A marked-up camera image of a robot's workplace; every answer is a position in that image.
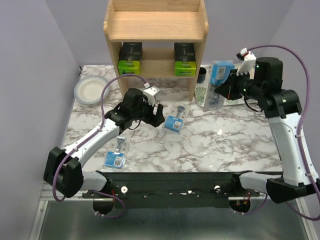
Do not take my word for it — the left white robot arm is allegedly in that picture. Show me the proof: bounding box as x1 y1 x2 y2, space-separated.
43 86 165 198

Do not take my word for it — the floral serving tray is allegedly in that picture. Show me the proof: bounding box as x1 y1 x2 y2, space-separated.
195 84 245 111

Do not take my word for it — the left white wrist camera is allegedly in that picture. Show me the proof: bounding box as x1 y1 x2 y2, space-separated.
143 86 160 107

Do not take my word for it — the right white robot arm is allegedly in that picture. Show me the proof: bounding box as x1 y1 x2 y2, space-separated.
215 57 320 204

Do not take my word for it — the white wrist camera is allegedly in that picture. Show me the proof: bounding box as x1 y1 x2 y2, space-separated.
143 86 160 107
236 48 257 76

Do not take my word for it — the blue razor blister pack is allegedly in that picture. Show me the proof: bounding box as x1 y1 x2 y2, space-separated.
162 104 190 134
103 135 131 171
203 60 235 112

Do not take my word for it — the wooden two-tier shelf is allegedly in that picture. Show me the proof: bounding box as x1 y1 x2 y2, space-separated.
103 0 209 101

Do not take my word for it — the white blue-rimmed bowl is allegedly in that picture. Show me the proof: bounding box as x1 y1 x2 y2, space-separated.
73 75 109 105

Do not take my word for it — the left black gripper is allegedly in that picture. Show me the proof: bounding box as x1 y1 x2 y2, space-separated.
132 95 166 128

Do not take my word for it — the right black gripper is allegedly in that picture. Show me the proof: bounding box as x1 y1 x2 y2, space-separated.
217 68 265 100

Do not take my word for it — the black green razor box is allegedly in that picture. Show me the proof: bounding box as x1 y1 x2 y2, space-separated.
117 42 143 75
174 42 197 77

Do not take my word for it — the aluminium rail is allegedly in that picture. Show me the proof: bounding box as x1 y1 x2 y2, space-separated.
40 182 84 201

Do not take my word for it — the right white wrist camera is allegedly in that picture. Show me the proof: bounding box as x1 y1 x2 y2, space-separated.
236 48 257 76

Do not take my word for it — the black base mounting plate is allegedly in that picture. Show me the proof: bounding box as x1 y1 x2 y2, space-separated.
82 171 270 210

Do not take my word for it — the dark blue cup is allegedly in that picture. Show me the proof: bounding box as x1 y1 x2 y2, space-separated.
196 67 207 84

